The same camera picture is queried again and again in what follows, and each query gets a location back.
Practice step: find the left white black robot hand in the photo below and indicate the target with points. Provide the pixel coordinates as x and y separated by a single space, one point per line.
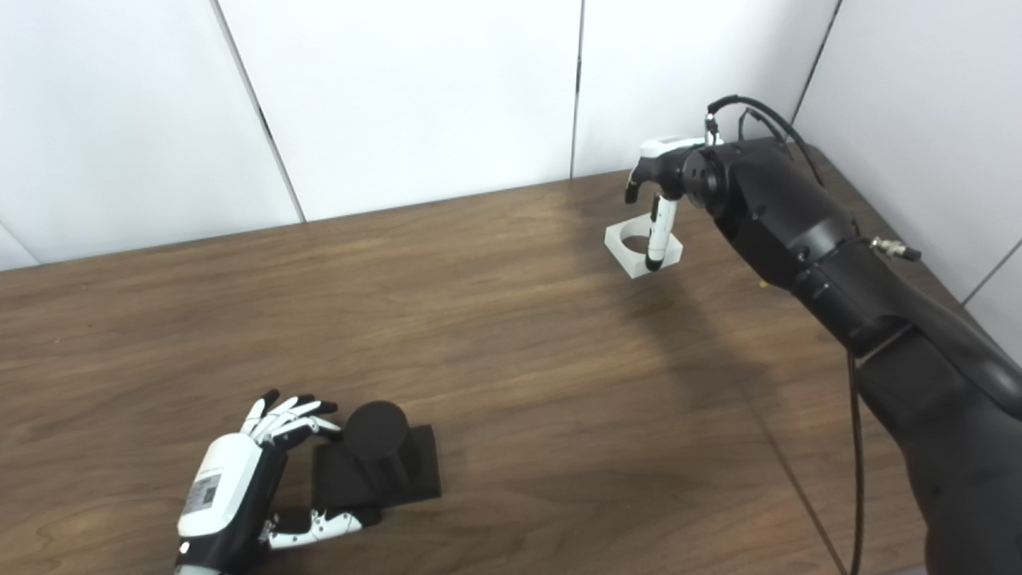
223 487

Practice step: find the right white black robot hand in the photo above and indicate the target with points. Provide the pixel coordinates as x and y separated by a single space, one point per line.
661 231

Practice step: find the white square piece with hole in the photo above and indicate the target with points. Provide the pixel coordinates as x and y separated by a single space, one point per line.
627 255

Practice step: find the black peg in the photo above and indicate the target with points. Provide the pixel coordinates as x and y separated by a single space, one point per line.
375 447

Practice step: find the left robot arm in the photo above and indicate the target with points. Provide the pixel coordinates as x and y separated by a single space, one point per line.
192 570

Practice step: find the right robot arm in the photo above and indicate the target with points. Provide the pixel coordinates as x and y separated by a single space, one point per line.
878 319

